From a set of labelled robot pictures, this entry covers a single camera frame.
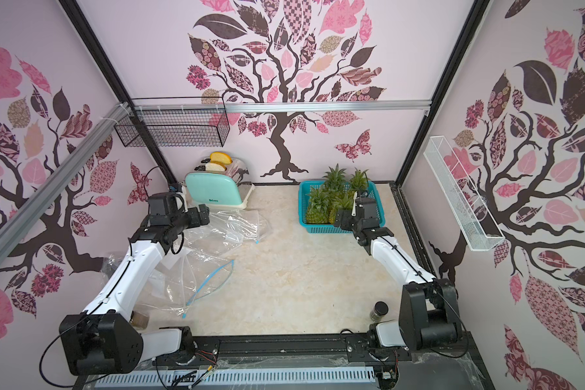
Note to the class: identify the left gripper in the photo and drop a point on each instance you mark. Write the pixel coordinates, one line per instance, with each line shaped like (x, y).
(193, 213)

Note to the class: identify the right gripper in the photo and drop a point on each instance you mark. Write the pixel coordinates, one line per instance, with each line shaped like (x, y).
(348, 219)

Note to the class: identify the yellow pineapple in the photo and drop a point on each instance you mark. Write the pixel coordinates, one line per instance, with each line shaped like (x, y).
(358, 182)

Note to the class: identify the blue-zip zip-top bag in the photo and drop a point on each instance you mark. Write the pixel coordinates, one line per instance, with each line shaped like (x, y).
(204, 282)

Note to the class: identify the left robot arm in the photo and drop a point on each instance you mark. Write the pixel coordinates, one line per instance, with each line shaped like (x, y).
(101, 340)

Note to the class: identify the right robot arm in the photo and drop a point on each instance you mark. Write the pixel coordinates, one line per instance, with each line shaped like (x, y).
(428, 317)

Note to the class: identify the mint green toaster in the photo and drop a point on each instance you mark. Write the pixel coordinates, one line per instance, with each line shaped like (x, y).
(218, 190)

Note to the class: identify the teal plastic basket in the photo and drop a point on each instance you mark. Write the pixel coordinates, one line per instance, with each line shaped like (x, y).
(304, 189)

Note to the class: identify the white bread slice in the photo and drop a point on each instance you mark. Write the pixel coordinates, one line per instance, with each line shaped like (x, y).
(215, 167)

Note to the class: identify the yellow bread slice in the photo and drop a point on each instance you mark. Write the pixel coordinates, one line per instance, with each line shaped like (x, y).
(221, 157)

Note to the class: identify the dark lidded spice jar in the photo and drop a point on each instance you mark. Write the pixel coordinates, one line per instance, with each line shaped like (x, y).
(378, 312)

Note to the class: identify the brown jar at left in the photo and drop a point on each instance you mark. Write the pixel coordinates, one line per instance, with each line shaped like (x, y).
(139, 321)

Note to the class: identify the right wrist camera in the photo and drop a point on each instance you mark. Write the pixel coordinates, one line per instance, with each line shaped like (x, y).
(358, 205)

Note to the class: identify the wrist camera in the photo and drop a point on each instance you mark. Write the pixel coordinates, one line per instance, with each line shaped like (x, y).
(177, 188)
(358, 205)

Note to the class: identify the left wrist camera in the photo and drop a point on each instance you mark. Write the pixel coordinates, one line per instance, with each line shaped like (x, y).
(177, 188)

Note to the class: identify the black wire wall basket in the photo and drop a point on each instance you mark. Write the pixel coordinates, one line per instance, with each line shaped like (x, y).
(202, 122)

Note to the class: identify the clear acrylic wall shelf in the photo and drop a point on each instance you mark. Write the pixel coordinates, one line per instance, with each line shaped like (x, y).
(451, 168)

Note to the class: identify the white slotted cable duct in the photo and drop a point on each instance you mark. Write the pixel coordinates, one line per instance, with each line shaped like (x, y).
(238, 377)

